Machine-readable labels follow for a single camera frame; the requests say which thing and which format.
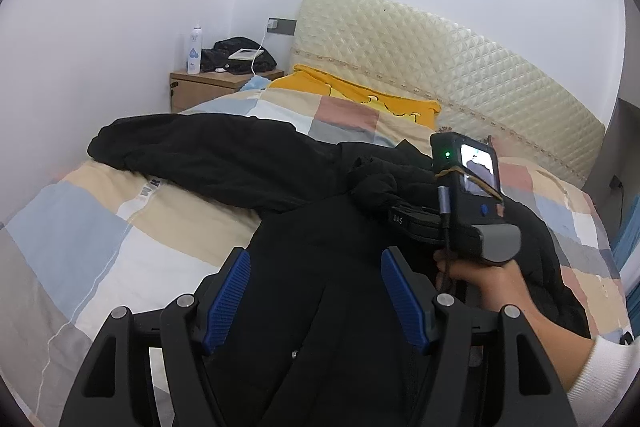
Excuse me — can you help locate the yellow pillow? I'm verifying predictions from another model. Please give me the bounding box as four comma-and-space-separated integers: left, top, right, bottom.
270, 64, 442, 130

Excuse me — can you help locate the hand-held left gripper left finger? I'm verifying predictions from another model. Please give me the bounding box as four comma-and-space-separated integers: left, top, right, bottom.
60, 247, 252, 427

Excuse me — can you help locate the cream quilted headboard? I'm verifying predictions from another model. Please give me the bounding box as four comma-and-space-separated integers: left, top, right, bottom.
289, 0, 606, 188

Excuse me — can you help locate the black jacket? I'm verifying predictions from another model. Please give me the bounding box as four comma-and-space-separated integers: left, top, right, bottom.
87, 113, 591, 427

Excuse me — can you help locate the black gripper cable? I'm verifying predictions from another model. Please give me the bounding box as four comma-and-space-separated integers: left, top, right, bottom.
436, 186, 457, 290

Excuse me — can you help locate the checkered patchwork blanket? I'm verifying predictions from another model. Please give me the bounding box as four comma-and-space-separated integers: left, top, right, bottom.
0, 87, 633, 427

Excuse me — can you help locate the wooden nightstand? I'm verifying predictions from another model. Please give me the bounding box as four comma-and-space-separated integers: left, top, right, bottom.
169, 68, 285, 114

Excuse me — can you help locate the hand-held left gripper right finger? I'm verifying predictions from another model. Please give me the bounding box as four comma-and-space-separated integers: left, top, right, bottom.
380, 247, 581, 427

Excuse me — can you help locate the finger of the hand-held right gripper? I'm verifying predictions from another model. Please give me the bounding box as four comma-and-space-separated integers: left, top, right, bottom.
387, 204, 443, 244

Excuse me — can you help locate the white charging cable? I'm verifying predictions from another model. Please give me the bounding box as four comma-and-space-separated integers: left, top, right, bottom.
250, 24, 279, 80

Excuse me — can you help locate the blue curtain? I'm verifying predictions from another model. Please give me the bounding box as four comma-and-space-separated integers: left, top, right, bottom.
612, 207, 640, 290

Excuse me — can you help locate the person's right hand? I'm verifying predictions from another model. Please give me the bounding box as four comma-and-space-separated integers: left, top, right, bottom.
432, 249, 528, 314

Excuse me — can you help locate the white spray bottle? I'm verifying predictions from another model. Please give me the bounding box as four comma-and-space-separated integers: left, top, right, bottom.
187, 22, 203, 75

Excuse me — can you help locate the black bag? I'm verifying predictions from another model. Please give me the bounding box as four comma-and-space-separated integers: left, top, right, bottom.
200, 37, 278, 74

